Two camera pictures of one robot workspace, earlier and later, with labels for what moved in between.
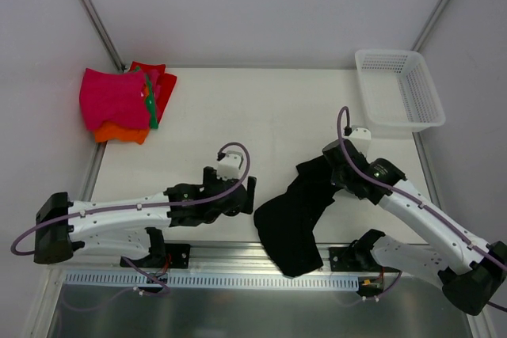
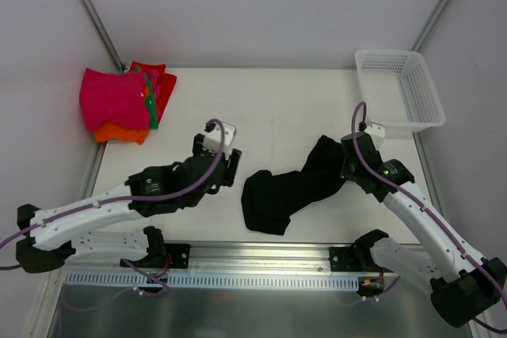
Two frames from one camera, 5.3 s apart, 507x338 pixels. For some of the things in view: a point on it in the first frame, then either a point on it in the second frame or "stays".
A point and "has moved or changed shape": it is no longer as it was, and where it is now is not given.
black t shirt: [286, 224] has moved or changed shape
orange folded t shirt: [112, 131] stays
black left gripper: [241, 197] to [230, 168]
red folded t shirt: [163, 82] stays
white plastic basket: [398, 93] stays
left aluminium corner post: [97, 19] stays
